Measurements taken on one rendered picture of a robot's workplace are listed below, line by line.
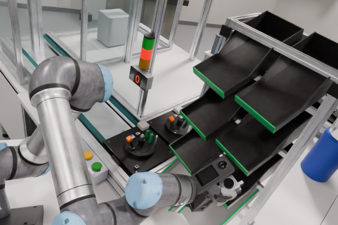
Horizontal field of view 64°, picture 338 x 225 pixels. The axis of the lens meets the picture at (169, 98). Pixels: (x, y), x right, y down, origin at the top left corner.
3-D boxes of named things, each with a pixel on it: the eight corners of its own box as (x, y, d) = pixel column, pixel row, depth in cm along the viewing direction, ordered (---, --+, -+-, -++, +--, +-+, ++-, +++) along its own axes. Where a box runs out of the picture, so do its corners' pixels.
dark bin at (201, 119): (205, 141, 80) (203, 128, 74) (180, 114, 88) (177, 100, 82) (274, 94, 87) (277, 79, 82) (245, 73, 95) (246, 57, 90)
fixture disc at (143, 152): (137, 163, 116) (138, 160, 115) (118, 143, 123) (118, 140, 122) (161, 150, 125) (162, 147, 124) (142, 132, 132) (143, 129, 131)
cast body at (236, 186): (223, 203, 83) (223, 194, 77) (216, 190, 86) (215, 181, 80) (246, 190, 84) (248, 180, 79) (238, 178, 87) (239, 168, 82)
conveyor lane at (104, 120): (132, 193, 116) (135, 179, 111) (44, 90, 158) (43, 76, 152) (177, 163, 135) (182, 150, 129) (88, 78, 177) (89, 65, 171)
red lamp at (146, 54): (144, 61, 119) (146, 50, 116) (137, 55, 121) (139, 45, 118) (153, 59, 122) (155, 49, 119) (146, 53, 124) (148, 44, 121)
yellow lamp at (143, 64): (143, 71, 121) (144, 61, 119) (136, 65, 124) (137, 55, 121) (151, 68, 125) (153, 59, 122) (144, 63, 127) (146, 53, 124)
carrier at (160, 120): (177, 154, 128) (183, 135, 121) (145, 124, 140) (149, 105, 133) (208, 135, 143) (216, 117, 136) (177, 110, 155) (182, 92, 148)
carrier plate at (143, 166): (135, 180, 111) (135, 177, 110) (102, 143, 123) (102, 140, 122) (175, 155, 127) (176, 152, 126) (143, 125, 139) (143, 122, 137)
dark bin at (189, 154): (191, 176, 89) (189, 165, 84) (169, 148, 97) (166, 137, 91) (254, 130, 96) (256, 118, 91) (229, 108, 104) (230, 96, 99)
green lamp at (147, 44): (146, 50, 116) (148, 40, 113) (139, 45, 118) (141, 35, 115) (155, 48, 119) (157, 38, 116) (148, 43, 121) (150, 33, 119)
